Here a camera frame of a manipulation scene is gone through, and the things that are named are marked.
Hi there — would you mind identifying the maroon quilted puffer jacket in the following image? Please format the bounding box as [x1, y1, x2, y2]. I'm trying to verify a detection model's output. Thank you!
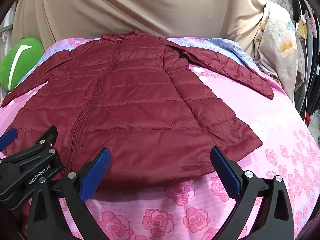
[2, 31, 274, 188]

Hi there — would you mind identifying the pink rose floral bedsheet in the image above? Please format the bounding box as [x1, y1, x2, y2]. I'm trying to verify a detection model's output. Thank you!
[0, 36, 316, 240]

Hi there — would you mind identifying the green plush pillow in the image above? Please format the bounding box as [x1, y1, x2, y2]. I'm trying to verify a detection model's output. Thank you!
[1, 38, 44, 91]

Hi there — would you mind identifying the beige curtain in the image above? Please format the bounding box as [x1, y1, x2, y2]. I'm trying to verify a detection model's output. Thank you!
[11, 0, 293, 61]

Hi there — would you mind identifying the hanging cream floral cloth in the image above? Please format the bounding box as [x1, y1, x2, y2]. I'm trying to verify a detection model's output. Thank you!
[254, 1, 305, 101]

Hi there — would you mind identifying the yellow paper tag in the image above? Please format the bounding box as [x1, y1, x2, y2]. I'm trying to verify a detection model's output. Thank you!
[297, 20, 308, 40]

